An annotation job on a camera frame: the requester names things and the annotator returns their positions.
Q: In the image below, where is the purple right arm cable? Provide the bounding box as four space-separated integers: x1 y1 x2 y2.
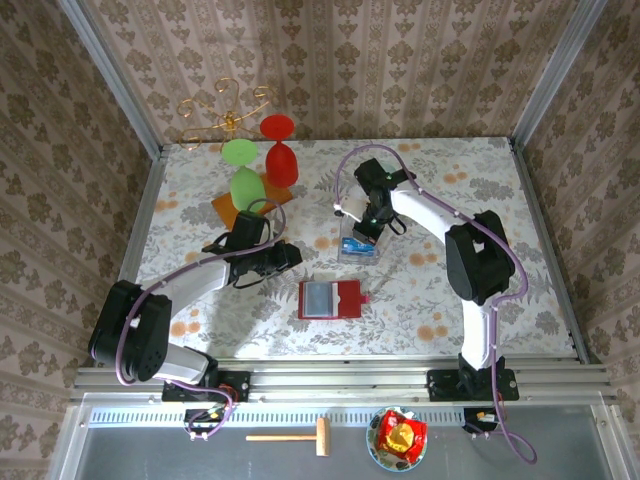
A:
333 143 539 466

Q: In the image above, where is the wooden mallet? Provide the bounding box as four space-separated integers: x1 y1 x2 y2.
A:
245 417 332 457

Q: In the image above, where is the slotted metal strip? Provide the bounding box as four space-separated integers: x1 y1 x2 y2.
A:
87 405 501 427

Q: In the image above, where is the red yellow snack bag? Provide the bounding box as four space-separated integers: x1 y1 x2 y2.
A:
375 409 429 465

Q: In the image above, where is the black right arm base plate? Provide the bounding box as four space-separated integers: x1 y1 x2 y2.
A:
426 368 520 403

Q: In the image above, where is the orange wooden rack base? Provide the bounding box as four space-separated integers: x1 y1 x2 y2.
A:
210 172 295 232

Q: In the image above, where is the black right cable connector box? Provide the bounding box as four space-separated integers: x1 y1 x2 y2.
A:
462 407 502 437

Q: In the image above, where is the gold wire glass rack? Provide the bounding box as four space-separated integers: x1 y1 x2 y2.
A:
177 77 279 151

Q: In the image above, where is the grey metal panel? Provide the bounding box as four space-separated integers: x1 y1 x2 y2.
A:
49 399 640 480

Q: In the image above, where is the black cable connector box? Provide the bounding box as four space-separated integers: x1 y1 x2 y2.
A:
462 407 502 437
183 405 237 442

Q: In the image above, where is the red card holder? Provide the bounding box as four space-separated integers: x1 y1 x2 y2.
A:
297 279 371 321

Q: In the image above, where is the black left cable connector box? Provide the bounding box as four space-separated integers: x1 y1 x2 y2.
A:
183 405 237 442

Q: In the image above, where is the aluminium frame cross rail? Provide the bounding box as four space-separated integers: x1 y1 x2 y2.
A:
69 355 621 407

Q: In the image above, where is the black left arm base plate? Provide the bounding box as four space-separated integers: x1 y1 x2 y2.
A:
162 369 251 404

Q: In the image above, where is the blue credit card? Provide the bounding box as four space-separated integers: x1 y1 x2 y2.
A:
340 237 377 257

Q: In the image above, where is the aluminium frame post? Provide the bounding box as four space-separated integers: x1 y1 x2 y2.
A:
55 0 166 160
509 0 610 147

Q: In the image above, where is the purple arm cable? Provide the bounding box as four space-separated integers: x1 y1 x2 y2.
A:
333 143 539 466
114 198 287 442

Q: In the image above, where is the red wine glass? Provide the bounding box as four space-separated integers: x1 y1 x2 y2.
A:
259 113 300 189

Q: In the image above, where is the aluminium table side rail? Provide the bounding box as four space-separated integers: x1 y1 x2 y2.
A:
507 137 592 365
94 144 169 369

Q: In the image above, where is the floral table cover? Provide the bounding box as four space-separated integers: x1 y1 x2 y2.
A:
117 137 576 359

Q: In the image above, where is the green wine glass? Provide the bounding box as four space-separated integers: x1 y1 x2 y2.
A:
220 138 267 215

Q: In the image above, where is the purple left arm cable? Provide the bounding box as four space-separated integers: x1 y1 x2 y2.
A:
114 198 287 442

